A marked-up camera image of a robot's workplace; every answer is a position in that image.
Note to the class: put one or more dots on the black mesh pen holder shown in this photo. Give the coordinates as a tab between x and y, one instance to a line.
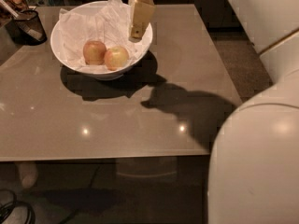
30	28

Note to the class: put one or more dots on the red-yellow apple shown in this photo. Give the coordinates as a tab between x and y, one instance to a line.
116	58
94	52

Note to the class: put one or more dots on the white crumpled paper liner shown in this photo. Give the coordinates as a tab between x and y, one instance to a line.
106	21

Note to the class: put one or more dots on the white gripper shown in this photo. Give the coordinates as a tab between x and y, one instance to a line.
141	18

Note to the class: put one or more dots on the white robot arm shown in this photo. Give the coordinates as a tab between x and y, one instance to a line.
253	175

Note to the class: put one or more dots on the white table leg foot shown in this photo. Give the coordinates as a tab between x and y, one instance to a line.
28	173

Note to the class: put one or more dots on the white bowl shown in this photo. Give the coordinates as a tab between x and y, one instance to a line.
143	47

